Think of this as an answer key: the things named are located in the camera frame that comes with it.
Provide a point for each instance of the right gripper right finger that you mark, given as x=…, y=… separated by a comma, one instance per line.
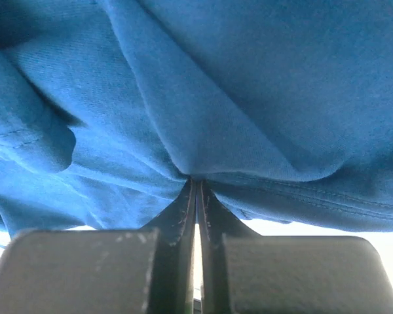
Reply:
x=245, y=272

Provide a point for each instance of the navy blue t-shirt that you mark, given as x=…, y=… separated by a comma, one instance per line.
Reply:
x=108, y=107

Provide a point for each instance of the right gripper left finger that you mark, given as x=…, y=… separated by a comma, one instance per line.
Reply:
x=148, y=270

